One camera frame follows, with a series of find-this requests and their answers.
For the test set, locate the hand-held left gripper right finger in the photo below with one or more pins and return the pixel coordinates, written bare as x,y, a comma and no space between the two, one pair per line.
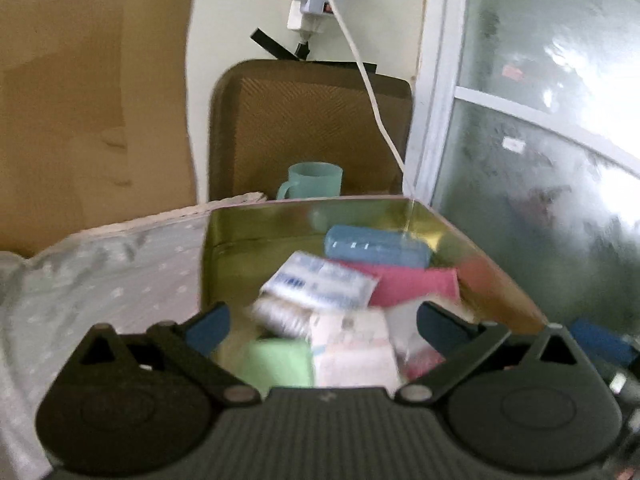
440,330

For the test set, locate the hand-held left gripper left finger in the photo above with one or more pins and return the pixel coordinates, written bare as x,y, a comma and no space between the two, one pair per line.
210,330

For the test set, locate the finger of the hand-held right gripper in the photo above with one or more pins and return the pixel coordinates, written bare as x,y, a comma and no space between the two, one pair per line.
597,337

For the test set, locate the clear plastic packet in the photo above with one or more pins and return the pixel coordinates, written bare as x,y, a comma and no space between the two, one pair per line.
407,330

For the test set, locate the pink fluffy cloth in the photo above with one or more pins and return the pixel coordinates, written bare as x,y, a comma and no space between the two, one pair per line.
415,285

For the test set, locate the cotton swab bag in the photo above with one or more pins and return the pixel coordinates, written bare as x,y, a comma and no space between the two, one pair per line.
280,315

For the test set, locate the green cloth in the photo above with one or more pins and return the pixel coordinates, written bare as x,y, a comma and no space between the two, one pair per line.
275,362

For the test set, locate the blue plastic case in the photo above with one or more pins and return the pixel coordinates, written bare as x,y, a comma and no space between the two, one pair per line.
370,247

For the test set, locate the pink tin box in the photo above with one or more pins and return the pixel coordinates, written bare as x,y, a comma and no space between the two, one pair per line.
260,225

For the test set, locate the white blue printed packet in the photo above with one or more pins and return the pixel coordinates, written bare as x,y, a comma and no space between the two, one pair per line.
320,280

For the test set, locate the grey floral bedsheet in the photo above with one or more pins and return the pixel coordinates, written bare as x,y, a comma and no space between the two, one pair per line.
125,270

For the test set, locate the teal plastic cup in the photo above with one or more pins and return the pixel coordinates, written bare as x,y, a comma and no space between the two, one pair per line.
315,180

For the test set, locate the frosted glass window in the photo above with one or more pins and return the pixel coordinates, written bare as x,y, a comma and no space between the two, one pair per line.
525,160

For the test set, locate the brown woven chair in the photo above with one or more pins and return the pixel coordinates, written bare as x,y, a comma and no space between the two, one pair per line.
280,120

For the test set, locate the wooden board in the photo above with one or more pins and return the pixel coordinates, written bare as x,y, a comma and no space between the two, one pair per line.
75,110

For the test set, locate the black tape strip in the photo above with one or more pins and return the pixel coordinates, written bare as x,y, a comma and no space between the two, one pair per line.
272,42

